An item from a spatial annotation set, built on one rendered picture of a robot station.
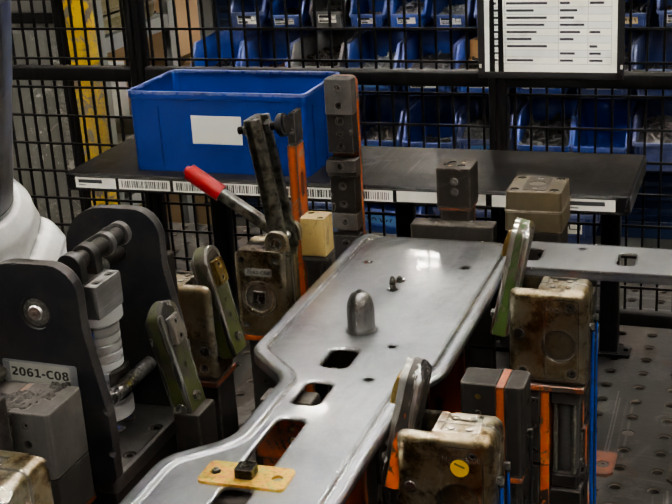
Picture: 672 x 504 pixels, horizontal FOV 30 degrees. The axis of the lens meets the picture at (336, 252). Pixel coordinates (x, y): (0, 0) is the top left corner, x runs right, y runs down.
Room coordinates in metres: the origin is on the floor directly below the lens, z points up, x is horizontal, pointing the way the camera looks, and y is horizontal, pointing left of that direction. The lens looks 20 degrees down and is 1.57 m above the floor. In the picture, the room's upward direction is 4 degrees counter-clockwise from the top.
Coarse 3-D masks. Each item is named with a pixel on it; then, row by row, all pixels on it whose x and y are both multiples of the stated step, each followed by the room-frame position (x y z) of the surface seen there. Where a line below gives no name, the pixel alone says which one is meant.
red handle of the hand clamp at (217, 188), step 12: (192, 168) 1.52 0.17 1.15; (192, 180) 1.51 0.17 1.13; (204, 180) 1.51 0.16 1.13; (216, 180) 1.52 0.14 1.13; (204, 192) 1.51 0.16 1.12; (216, 192) 1.50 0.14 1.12; (228, 192) 1.51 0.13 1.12; (228, 204) 1.50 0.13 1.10; (240, 204) 1.50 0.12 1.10; (252, 216) 1.49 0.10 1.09; (264, 216) 1.49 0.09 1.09; (264, 228) 1.48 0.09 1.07
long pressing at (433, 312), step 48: (384, 240) 1.62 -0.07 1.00; (432, 240) 1.61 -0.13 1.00; (336, 288) 1.45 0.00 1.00; (384, 288) 1.44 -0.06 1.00; (432, 288) 1.43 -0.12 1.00; (480, 288) 1.42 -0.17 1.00; (288, 336) 1.31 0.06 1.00; (336, 336) 1.30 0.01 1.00; (384, 336) 1.30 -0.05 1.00; (432, 336) 1.29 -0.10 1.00; (288, 384) 1.18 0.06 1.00; (336, 384) 1.18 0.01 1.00; (384, 384) 1.17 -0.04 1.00; (432, 384) 1.18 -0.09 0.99; (240, 432) 1.08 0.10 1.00; (336, 432) 1.07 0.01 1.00; (384, 432) 1.08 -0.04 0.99; (144, 480) 1.00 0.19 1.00; (192, 480) 1.00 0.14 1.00; (336, 480) 0.99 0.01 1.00
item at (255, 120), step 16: (240, 128) 1.50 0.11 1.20; (256, 128) 1.47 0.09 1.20; (272, 128) 1.48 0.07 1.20; (288, 128) 1.48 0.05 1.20; (256, 144) 1.47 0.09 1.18; (272, 144) 1.50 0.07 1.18; (256, 160) 1.48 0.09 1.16; (272, 160) 1.50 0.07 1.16; (256, 176) 1.48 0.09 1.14; (272, 176) 1.47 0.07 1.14; (272, 192) 1.47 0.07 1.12; (272, 208) 1.47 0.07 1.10; (288, 208) 1.49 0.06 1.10; (272, 224) 1.47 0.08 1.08; (288, 224) 1.49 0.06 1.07
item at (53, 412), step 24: (0, 384) 1.07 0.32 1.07; (24, 384) 1.07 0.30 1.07; (48, 384) 1.06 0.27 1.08; (24, 408) 1.01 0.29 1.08; (48, 408) 1.01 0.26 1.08; (72, 408) 1.03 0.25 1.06; (24, 432) 1.00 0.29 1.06; (48, 432) 0.99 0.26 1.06; (72, 432) 1.02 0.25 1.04; (48, 456) 0.99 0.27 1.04; (72, 456) 1.02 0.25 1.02; (72, 480) 1.01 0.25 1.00
